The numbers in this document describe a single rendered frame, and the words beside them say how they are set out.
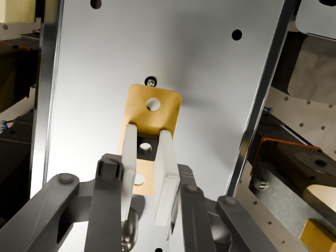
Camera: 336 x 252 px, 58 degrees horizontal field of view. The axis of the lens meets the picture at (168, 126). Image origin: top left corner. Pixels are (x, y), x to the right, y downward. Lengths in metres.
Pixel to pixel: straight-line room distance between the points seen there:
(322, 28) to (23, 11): 0.26
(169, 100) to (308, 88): 0.19
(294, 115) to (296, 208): 0.40
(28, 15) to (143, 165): 0.15
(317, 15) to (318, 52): 0.04
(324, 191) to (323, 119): 0.40
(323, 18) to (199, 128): 0.16
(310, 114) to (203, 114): 0.43
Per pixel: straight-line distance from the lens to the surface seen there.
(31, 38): 0.51
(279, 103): 0.67
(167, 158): 0.17
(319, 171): 0.36
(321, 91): 0.37
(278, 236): 0.83
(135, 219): 0.34
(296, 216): 0.32
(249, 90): 0.31
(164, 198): 0.16
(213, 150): 0.32
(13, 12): 0.25
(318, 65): 0.36
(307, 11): 0.32
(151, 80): 0.29
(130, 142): 0.18
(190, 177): 0.17
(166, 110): 0.21
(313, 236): 0.29
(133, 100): 0.21
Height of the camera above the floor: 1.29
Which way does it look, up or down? 71 degrees down
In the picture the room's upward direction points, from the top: 167 degrees clockwise
